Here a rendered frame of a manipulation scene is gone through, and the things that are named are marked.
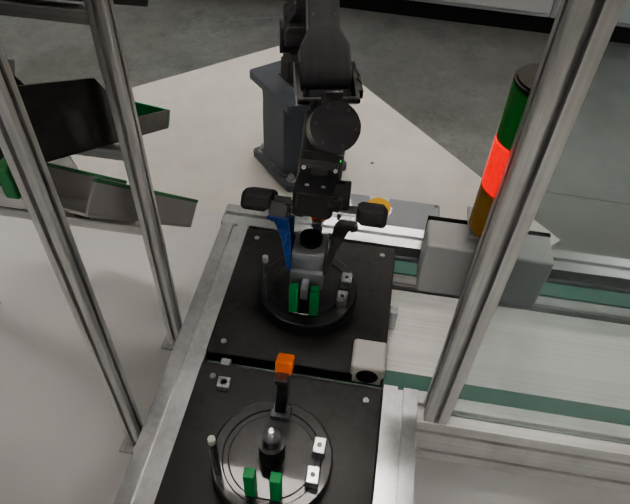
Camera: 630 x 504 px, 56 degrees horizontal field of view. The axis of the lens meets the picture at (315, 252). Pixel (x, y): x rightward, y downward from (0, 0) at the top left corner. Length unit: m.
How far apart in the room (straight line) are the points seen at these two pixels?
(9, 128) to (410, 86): 2.85
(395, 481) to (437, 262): 0.29
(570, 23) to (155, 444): 0.62
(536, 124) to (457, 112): 2.64
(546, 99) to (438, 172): 0.85
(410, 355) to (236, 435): 0.30
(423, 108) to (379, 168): 1.83
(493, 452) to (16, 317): 0.75
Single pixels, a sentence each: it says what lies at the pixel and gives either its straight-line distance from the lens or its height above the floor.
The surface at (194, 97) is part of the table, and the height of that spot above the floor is 0.86.
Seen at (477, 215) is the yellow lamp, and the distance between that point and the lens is 0.56.
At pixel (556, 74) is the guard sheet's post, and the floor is 1.45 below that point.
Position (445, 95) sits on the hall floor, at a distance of 3.21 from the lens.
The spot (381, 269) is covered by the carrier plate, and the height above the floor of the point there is 0.97.
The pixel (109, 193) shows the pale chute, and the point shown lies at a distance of 0.73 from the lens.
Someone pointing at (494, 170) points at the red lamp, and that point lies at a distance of 0.52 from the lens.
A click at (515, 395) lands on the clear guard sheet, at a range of 0.75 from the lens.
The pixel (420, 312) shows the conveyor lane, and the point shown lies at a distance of 0.94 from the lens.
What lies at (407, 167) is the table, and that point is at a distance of 1.28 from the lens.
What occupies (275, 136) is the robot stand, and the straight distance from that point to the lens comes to 1.18.
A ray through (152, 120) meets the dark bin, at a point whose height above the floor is 1.22.
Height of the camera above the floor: 1.65
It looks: 47 degrees down
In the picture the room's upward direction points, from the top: 3 degrees clockwise
